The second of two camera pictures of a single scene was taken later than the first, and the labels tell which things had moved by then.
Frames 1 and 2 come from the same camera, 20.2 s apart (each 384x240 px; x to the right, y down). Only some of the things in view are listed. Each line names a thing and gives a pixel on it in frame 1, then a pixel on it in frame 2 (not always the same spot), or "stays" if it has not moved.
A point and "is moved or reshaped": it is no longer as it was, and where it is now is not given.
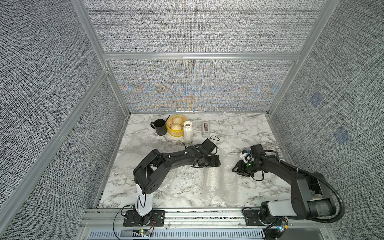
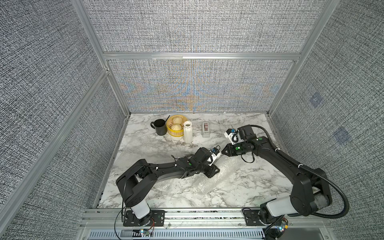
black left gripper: x=215 y=161 -> x=212 y=169
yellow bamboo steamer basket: x=175 y=125 stays
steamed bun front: x=176 y=127 stays
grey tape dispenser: x=205 y=129 stays
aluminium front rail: x=112 y=219 stays
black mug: x=160 y=126 stays
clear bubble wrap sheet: x=221 y=183 is moved or reshaped
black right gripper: x=239 y=168 -> x=229 y=152
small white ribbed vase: x=188 y=132 stays
